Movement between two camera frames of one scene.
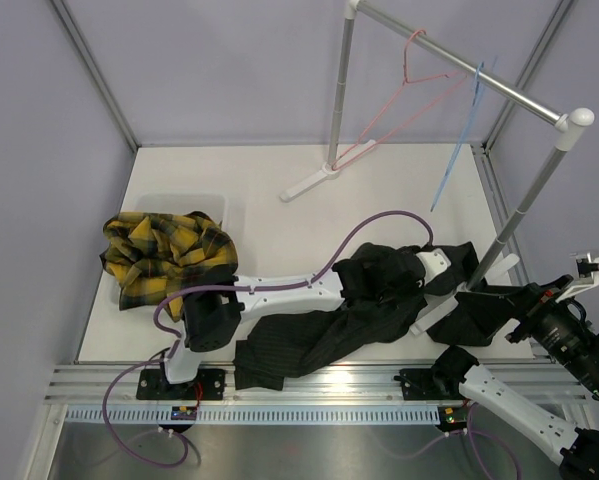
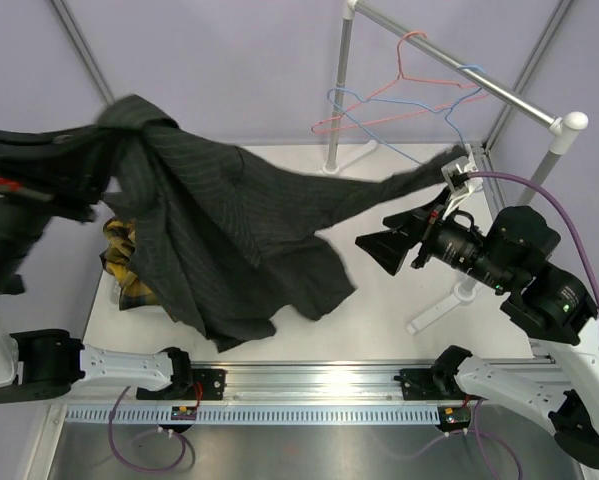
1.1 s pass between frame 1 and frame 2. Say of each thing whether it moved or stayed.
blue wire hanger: moved
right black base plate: stayed
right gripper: moved
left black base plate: stayed
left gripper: moved
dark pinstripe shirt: moved
